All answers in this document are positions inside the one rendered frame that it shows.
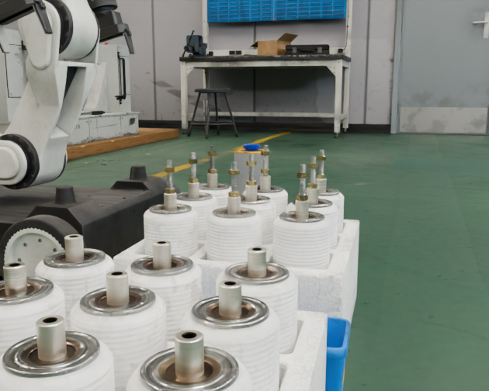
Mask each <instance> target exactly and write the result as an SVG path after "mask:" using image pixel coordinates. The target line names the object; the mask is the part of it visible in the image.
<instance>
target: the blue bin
mask: <svg viewBox="0 0 489 391"><path fill-rule="evenodd" d="M350 328H351V324H350V322H349V321H348V320H346V319H344V318H339V317H328V325H327V351H326V377H325V391H343V386H344V376H345V358H346V356H347V354H348V347H349V336H350Z"/></svg>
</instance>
